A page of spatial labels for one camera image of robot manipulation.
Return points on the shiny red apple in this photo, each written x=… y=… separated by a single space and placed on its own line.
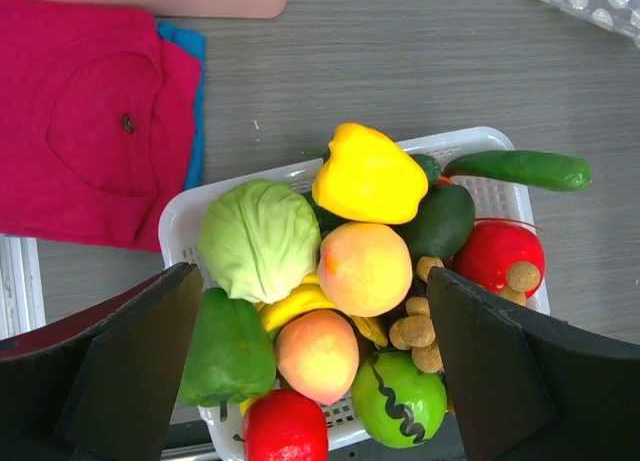
x=501 y=254

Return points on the peach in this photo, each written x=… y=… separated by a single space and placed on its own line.
x=318 y=355
x=365 y=269

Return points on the dark green small cucumber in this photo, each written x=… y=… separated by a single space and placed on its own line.
x=430 y=165

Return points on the yellow banana bunch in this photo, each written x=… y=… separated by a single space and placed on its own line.
x=309 y=297

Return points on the magenta folded shirt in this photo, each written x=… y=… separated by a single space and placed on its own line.
x=97 y=123

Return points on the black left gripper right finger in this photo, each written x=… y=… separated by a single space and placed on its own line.
x=528 y=386

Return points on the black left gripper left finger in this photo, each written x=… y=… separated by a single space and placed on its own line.
x=101 y=384

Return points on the dark green avocado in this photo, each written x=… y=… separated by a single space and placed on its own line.
x=442 y=225

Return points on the blue folded cloth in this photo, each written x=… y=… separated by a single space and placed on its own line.
x=194 y=44

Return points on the yellow bell pepper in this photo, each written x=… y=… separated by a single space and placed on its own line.
x=369 y=178

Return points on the pale green cabbage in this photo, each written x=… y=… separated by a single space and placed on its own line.
x=259 y=240

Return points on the red tomato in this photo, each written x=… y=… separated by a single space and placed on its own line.
x=285 y=425

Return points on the brown longan bunch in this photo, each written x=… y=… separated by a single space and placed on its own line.
x=415 y=331

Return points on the green watermelon ball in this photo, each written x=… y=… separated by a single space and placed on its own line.
x=398 y=405

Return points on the green bell pepper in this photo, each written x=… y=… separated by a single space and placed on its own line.
x=230 y=358

